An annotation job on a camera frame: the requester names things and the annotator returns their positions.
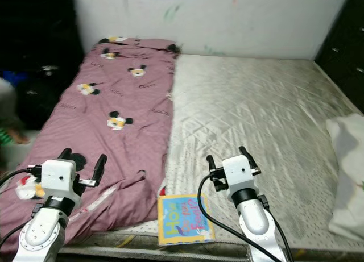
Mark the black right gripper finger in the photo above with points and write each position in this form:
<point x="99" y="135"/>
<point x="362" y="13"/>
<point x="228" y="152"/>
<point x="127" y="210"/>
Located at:
<point x="211" y="165"/>
<point x="245" y="152"/>

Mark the blue cloth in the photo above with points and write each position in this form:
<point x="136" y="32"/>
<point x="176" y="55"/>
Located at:
<point x="14" y="78"/>

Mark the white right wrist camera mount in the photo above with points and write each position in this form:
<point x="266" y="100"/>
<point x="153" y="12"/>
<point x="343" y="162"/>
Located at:
<point x="237" y="171"/>

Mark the white pillow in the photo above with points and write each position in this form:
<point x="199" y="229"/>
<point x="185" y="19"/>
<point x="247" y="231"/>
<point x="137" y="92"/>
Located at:
<point x="347" y="171"/>

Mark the colourful children's book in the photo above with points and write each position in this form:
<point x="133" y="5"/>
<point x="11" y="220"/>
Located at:
<point x="185" y="219"/>

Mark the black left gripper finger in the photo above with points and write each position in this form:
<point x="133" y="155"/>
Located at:
<point x="66" y="154"/>
<point x="100" y="170"/>

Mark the white quilted mattress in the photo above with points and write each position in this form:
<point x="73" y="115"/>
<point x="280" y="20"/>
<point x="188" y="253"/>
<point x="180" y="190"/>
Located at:
<point x="250" y="103"/>

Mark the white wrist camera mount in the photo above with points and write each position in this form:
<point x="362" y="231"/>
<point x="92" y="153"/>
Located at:
<point x="58" y="175"/>
<point x="237" y="171"/>

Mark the green plastic stool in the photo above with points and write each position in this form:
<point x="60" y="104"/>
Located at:
<point x="4" y="138"/>

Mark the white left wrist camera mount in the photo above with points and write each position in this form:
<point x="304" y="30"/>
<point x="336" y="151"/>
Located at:
<point x="58" y="175"/>

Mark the mauve cartoon print blanket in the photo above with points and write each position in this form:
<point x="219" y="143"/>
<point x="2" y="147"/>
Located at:
<point x="108" y="142"/>

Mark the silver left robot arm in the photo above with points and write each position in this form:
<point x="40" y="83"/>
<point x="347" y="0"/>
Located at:
<point x="42" y="236"/>

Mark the black bag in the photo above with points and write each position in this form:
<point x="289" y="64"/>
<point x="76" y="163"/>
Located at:
<point x="40" y="103"/>

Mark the person in grey trousers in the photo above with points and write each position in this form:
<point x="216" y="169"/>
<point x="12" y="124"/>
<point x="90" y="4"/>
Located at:
<point x="5" y="108"/>

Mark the dark tufted headboard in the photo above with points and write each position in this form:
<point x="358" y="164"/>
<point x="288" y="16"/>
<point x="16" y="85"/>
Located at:
<point x="344" y="52"/>

